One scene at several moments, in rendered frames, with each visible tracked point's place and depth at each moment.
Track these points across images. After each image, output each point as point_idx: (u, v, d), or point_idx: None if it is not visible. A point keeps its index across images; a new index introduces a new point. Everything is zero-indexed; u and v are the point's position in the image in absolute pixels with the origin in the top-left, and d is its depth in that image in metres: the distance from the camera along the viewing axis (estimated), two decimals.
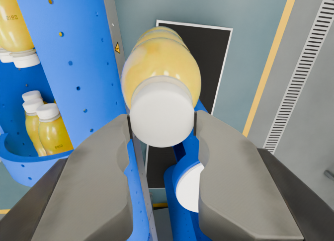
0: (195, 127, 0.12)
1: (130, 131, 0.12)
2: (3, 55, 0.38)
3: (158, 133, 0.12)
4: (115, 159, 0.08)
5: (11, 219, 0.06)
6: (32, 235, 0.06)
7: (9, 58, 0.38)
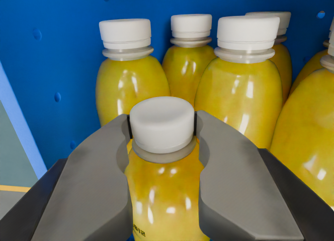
0: (195, 127, 0.12)
1: (130, 131, 0.12)
2: None
3: (156, 117, 0.11)
4: (115, 159, 0.08)
5: (11, 219, 0.06)
6: (32, 235, 0.06)
7: None
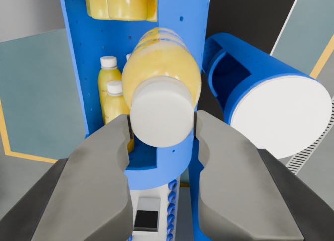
0: (195, 127, 0.12)
1: (130, 131, 0.12)
2: None
3: (113, 84, 0.46)
4: (115, 159, 0.08)
5: (11, 219, 0.06)
6: (32, 235, 0.06)
7: None
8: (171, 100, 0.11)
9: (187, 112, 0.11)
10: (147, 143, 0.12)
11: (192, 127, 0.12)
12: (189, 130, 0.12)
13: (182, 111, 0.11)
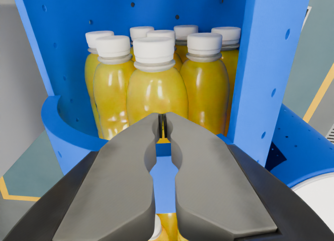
0: (165, 129, 0.12)
1: (160, 130, 0.12)
2: None
3: None
4: (142, 158, 0.08)
5: (44, 204, 0.07)
6: (59, 222, 0.06)
7: None
8: (156, 217, 0.38)
9: (158, 222, 0.37)
10: None
11: (156, 228, 0.36)
12: (154, 229, 0.36)
13: (157, 221, 0.37)
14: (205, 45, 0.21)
